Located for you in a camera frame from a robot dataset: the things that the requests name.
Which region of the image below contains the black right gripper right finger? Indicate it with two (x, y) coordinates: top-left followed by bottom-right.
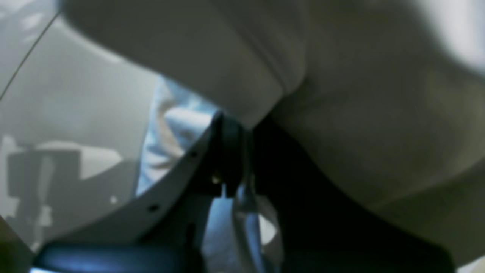
(253, 118), (455, 273)

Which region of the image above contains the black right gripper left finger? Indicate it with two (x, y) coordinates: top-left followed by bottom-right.
(32, 113), (244, 273)

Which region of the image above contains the white t-shirt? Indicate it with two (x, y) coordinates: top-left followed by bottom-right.
(59, 0), (484, 266)

